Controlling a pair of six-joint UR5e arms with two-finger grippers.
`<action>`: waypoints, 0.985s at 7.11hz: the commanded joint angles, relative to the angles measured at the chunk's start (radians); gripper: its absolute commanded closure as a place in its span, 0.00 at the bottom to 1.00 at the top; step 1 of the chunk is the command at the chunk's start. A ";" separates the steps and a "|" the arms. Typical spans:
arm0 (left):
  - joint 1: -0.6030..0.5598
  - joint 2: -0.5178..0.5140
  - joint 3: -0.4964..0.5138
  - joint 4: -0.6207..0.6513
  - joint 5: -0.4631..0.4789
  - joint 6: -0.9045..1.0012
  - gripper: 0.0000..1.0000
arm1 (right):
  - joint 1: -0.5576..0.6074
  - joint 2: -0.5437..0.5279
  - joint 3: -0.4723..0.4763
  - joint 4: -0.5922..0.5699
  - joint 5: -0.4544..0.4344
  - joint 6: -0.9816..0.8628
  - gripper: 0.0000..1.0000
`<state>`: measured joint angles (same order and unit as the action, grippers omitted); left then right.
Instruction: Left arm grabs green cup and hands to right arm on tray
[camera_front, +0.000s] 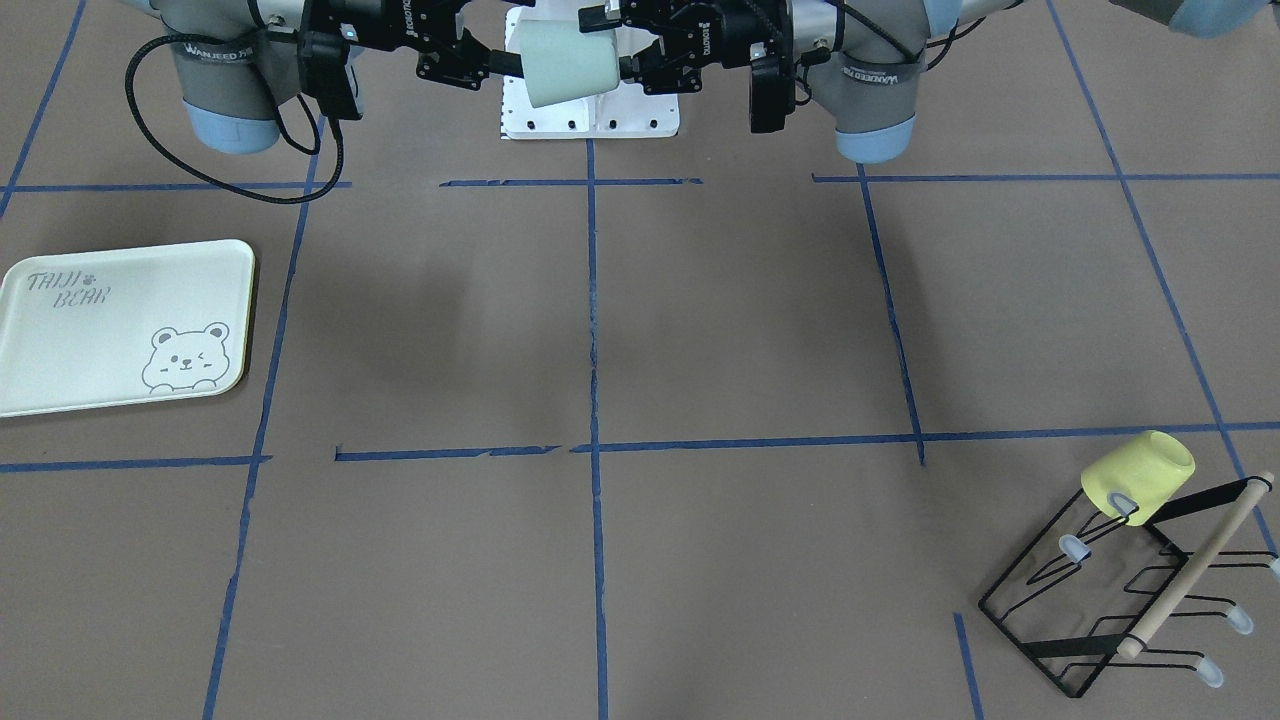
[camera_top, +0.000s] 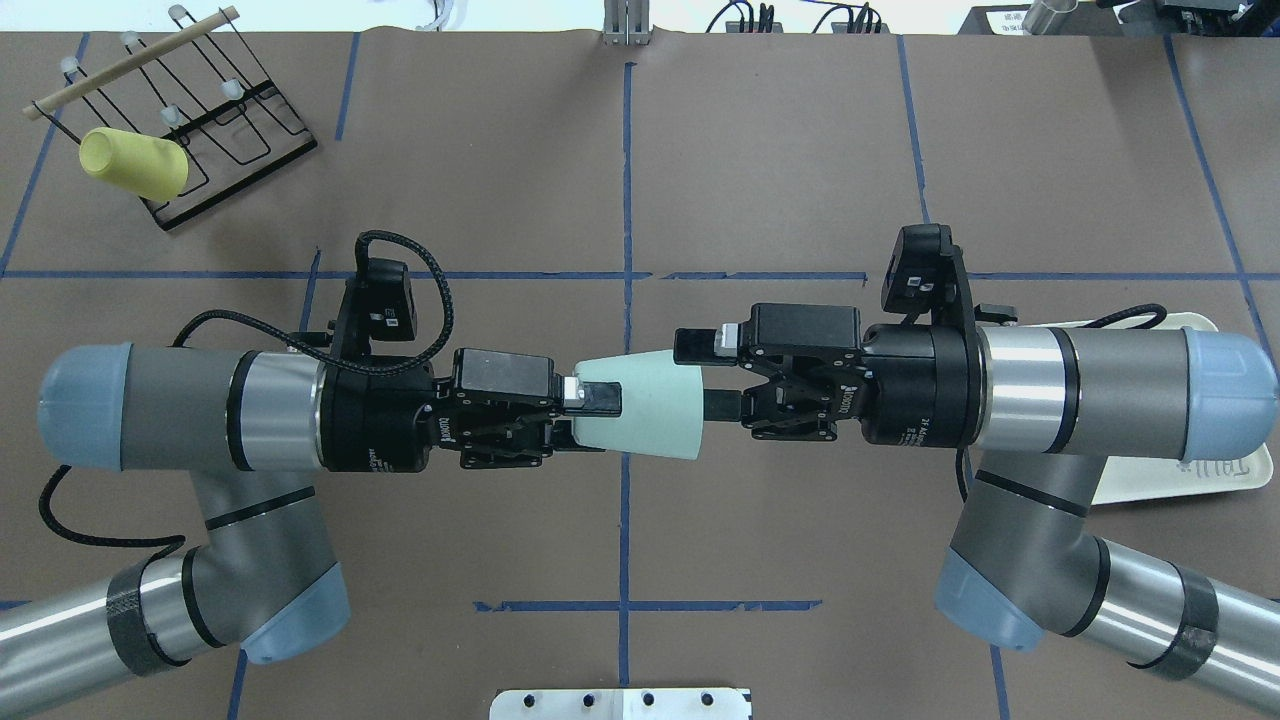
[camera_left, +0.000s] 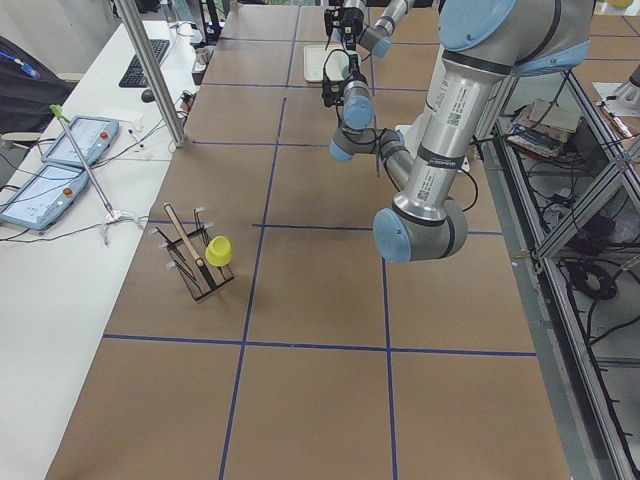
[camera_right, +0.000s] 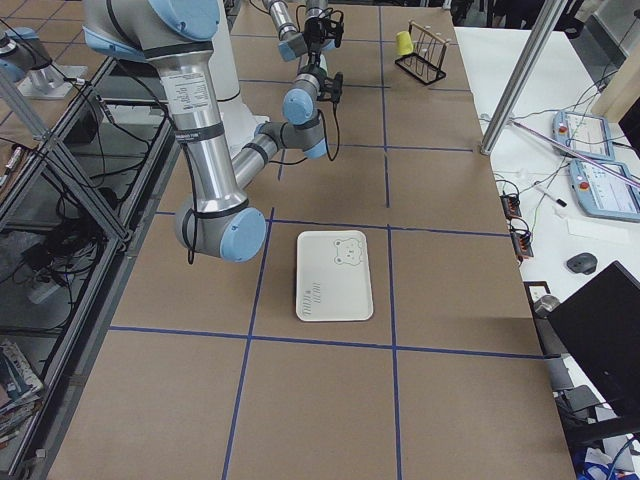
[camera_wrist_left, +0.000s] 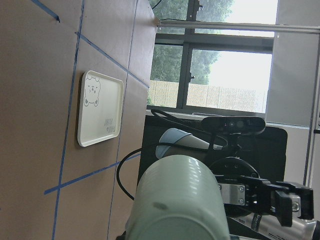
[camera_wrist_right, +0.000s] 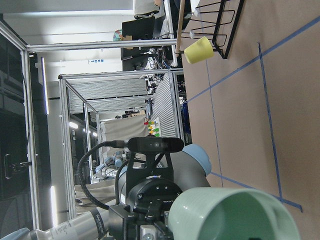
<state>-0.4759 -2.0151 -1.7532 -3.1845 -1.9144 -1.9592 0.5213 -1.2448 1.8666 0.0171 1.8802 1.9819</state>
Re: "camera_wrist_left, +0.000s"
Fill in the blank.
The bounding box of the aluminium frame post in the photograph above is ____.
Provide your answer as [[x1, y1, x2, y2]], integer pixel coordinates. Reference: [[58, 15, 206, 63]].
[[157, 19, 320, 35]]

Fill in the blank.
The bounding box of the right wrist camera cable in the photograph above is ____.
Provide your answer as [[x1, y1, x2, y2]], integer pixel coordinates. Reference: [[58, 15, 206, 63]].
[[115, 108, 231, 201]]

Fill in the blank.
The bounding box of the cream bear tray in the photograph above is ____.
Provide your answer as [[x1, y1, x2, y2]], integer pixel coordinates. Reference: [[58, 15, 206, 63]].
[[77, 70, 124, 147]]

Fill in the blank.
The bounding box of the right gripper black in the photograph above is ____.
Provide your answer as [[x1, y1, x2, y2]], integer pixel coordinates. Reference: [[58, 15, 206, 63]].
[[209, 157, 314, 227]]

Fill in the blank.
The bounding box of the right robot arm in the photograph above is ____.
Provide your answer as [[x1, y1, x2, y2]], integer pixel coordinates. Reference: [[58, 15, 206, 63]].
[[156, 128, 320, 240]]

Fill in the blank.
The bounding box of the black webcam on stand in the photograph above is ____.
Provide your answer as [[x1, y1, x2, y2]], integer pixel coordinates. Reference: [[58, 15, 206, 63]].
[[201, 116, 266, 157]]

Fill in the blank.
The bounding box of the light green cup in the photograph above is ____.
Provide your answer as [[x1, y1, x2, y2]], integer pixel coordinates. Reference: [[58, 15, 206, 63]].
[[125, 155, 231, 240]]

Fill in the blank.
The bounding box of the black monitor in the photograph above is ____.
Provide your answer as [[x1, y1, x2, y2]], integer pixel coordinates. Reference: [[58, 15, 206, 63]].
[[138, 115, 288, 183]]

